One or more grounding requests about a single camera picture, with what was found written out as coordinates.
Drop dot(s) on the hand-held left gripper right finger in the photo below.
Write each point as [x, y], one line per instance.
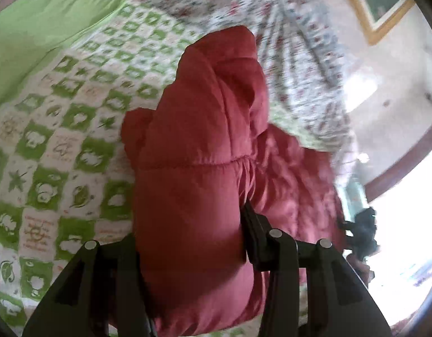
[256, 242]

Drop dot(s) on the green checkered printed blanket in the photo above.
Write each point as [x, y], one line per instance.
[61, 130]

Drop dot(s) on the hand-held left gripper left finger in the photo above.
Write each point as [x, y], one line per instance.
[128, 270]

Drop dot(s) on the person's right hand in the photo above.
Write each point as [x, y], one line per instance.
[361, 273]

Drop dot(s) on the floral bedsheet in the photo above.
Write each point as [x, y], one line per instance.
[272, 59]

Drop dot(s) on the dark red window frame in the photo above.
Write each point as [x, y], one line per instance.
[412, 154]

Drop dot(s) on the red quilted jacket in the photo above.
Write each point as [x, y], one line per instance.
[191, 182]

